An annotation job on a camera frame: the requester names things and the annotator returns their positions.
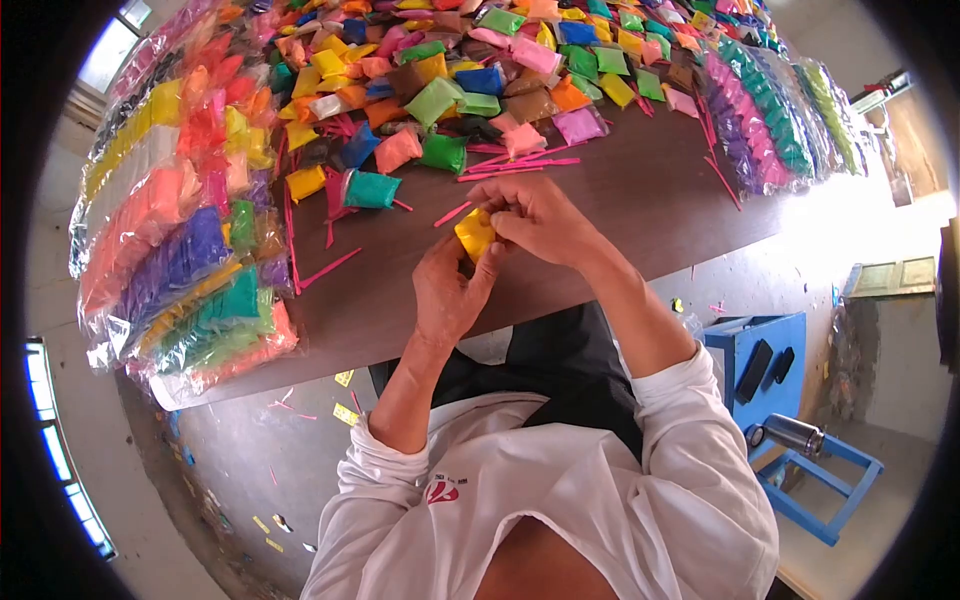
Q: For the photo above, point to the person's right thumb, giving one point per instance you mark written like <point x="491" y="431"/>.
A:
<point x="508" y="225"/>

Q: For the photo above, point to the pile of coloured clay packets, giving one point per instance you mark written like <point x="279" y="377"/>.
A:
<point x="480" y="82"/>

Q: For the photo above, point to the person's left hand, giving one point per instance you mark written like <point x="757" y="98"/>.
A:
<point x="442" y="300"/>

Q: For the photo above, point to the person's right fingers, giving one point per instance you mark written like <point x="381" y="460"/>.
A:
<point x="491" y="193"/>

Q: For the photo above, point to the large black phone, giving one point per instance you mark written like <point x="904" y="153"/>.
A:
<point x="754" y="370"/>

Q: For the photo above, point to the blue wooden stool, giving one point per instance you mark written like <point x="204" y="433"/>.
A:
<point x="787" y="420"/>

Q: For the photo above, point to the person's left thumb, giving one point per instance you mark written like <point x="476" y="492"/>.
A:
<point x="489" y="268"/>

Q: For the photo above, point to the yellow paper label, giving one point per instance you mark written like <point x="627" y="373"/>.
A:
<point x="346" y="414"/>
<point x="344" y="378"/>

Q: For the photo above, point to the person's right hand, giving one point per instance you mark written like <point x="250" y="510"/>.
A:
<point x="544" y="221"/>

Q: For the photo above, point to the row of clear packet bags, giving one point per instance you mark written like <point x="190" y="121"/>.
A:
<point x="772" y="120"/>

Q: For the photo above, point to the yellow clay packet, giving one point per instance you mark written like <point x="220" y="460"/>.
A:
<point x="475" y="234"/>

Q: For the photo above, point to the green panelled board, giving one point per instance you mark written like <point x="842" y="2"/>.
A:
<point x="892" y="277"/>

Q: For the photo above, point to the stack of clear packet bags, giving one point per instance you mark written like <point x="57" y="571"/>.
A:
<point x="180" y="217"/>

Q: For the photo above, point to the window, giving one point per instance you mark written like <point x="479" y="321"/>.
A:
<point x="60" y="450"/>
<point x="112" y="52"/>

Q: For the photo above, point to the person's body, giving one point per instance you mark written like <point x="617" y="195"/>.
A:
<point x="600" y="510"/>

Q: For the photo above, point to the scattered pink plastic sticks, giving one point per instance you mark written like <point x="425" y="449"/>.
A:
<point x="495" y="166"/>

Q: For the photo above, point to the person's left fingers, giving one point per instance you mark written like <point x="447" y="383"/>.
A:
<point x="448" y="250"/>

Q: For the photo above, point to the steel flask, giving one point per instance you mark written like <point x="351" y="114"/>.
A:
<point x="789" y="433"/>

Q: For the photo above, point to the person's legs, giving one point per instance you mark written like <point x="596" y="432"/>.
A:
<point x="555" y="360"/>

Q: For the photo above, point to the small black phone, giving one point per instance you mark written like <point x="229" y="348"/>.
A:
<point x="784" y="365"/>

